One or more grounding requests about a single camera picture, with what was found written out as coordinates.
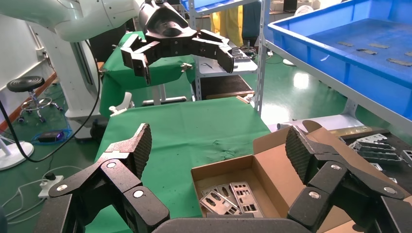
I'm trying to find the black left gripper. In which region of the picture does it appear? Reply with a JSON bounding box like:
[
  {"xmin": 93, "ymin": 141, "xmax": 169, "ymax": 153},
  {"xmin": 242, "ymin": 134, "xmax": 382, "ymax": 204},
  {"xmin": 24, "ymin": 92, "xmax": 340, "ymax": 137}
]
[{"xmin": 120, "ymin": 0, "xmax": 236, "ymax": 86}]

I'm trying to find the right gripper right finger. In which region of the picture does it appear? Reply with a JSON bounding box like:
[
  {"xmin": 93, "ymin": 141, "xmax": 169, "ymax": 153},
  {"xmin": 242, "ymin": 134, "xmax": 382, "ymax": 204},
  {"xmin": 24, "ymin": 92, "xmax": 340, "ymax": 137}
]
[{"xmin": 285, "ymin": 125, "xmax": 412, "ymax": 233}]

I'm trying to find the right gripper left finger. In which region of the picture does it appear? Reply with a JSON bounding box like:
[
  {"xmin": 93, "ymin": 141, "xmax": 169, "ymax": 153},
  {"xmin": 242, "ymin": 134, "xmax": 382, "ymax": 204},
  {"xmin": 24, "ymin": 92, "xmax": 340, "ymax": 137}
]
[{"xmin": 34, "ymin": 123, "xmax": 171, "ymax": 233}]

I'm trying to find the silver I/O shield plate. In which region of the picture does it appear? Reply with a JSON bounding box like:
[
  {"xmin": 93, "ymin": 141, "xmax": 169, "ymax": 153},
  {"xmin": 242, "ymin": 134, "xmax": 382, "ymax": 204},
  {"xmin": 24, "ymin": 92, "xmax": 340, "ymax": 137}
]
[
  {"xmin": 230, "ymin": 182, "xmax": 265, "ymax": 219},
  {"xmin": 199, "ymin": 189, "xmax": 242, "ymax": 216},
  {"xmin": 201, "ymin": 183, "xmax": 234, "ymax": 198}
]

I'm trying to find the brown cardboard box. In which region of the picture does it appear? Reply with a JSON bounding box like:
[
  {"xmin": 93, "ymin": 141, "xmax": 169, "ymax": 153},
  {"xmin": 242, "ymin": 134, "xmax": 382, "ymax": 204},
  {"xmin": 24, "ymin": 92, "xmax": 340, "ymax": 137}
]
[{"xmin": 190, "ymin": 119, "xmax": 412, "ymax": 233}]

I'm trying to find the small black electronic box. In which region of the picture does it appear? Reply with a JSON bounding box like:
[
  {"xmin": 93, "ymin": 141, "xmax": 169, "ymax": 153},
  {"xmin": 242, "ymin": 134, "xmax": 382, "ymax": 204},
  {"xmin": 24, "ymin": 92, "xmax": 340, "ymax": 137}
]
[{"xmin": 37, "ymin": 130, "xmax": 65, "ymax": 144}]

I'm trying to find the blue plastic tray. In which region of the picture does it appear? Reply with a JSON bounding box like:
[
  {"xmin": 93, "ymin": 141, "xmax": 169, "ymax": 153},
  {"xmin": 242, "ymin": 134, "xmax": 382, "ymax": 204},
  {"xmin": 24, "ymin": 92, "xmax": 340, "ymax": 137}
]
[{"xmin": 268, "ymin": 0, "xmax": 412, "ymax": 121}]

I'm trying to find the grey metal rack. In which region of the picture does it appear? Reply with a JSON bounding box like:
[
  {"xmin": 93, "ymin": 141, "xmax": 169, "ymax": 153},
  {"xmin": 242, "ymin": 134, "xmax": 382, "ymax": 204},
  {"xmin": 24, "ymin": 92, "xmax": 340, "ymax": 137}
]
[{"xmin": 188, "ymin": 0, "xmax": 258, "ymax": 101}]

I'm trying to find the white pipe fitting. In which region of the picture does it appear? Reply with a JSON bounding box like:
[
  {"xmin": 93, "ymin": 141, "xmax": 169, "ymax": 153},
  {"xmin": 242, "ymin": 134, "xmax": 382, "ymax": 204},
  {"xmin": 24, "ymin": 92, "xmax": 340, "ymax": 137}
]
[{"xmin": 276, "ymin": 121, "xmax": 305, "ymax": 132}]

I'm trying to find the black rubber pad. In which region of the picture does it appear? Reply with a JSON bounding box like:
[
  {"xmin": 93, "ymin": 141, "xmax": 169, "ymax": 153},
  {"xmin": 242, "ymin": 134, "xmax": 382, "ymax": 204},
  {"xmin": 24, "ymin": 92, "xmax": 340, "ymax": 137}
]
[{"xmin": 199, "ymin": 74, "xmax": 255, "ymax": 97}]

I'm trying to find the yellow garment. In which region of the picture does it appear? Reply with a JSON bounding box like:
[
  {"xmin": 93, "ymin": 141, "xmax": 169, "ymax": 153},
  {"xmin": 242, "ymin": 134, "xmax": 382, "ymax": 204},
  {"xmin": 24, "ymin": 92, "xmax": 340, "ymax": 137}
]
[{"xmin": 210, "ymin": 8, "xmax": 243, "ymax": 47}]

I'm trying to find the blue plastic bin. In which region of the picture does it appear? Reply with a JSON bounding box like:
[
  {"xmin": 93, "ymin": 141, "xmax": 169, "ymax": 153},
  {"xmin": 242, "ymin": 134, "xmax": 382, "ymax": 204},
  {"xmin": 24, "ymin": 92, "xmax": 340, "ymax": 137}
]
[{"xmin": 180, "ymin": 0, "xmax": 258, "ymax": 14}]

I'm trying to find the stack of metal plates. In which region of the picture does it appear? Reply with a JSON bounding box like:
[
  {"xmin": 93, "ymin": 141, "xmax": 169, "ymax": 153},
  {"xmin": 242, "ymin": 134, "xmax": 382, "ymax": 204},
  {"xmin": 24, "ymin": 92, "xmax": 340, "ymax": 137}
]
[{"xmin": 230, "ymin": 46, "xmax": 252, "ymax": 62}]

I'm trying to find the wooden board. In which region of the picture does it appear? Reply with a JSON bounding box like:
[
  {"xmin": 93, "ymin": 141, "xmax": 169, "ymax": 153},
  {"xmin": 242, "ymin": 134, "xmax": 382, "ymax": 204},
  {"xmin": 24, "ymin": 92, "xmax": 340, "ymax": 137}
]
[{"xmin": 206, "ymin": 90, "xmax": 255, "ymax": 100}]

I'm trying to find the green table cloth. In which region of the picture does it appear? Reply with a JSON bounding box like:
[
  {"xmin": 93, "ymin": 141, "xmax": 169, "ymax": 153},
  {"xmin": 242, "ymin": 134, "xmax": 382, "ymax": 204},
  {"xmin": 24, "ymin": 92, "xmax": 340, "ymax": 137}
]
[
  {"xmin": 85, "ymin": 96, "xmax": 272, "ymax": 233},
  {"xmin": 99, "ymin": 31, "xmax": 197, "ymax": 118}
]

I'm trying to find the white power strip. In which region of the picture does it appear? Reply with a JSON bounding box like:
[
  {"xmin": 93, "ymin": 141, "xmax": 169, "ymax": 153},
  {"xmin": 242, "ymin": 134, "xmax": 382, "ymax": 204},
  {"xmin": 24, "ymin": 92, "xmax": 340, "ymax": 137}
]
[{"xmin": 38, "ymin": 172, "xmax": 64, "ymax": 200}]

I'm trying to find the blue garment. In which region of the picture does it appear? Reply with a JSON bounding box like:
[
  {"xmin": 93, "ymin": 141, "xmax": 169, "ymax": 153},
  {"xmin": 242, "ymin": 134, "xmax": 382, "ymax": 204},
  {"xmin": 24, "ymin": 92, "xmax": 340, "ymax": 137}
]
[{"xmin": 242, "ymin": 1, "xmax": 263, "ymax": 41}]

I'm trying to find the white round stand base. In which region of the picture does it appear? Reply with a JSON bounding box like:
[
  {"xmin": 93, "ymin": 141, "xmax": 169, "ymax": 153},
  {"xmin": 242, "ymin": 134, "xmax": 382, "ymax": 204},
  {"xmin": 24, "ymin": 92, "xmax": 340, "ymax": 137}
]
[{"xmin": 0, "ymin": 135, "xmax": 34, "ymax": 171}]

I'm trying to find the white robot torso column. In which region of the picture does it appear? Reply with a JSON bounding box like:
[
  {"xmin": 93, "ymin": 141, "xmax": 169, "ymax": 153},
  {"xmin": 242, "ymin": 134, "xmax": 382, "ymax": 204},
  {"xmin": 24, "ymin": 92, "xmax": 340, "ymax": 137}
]
[{"xmin": 30, "ymin": 25, "xmax": 108, "ymax": 131}]

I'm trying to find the black round stool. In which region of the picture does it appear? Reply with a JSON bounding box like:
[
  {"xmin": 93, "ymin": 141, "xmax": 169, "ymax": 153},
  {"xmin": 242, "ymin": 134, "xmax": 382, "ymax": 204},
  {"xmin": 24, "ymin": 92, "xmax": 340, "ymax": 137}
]
[{"xmin": 6, "ymin": 75, "xmax": 65, "ymax": 124}]

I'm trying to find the silver metal bracket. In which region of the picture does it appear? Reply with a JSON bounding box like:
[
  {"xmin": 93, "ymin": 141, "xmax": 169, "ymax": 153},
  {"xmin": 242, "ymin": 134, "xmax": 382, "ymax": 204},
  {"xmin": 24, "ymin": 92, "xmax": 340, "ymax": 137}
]
[
  {"xmin": 352, "ymin": 143, "xmax": 397, "ymax": 154},
  {"xmin": 355, "ymin": 133, "xmax": 389, "ymax": 145}
]

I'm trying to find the black cable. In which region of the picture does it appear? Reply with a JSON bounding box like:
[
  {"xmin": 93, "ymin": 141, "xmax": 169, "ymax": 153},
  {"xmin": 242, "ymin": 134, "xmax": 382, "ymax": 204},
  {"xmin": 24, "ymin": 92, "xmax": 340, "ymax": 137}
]
[{"xmin": 0, "ymin": 64, "xmax": 102, "ymax": 164}]

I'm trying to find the blue cable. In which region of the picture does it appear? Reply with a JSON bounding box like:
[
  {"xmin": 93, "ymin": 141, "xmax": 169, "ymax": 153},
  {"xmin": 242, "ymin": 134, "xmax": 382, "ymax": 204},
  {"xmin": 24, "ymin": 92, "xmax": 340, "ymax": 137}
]
[{"xmin": 30, "ymin": 128, "xmax": 75, "ymax": 145}]

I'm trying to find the grey perforated shelf post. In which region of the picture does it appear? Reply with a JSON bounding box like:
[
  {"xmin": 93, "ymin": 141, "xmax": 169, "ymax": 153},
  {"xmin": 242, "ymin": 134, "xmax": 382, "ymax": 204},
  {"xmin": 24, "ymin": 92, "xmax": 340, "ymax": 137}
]
[{"xmin": 254, "ymin": 0, "xmax": 270, "ymax": 117}]

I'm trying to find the white cable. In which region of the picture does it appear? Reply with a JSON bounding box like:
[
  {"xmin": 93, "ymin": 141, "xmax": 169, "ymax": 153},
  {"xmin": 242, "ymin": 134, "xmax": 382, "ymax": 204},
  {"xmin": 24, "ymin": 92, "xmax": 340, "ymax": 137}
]
[{"xmin": 0, "ymin": 178, "xmax": 46, "ymax": 226}]

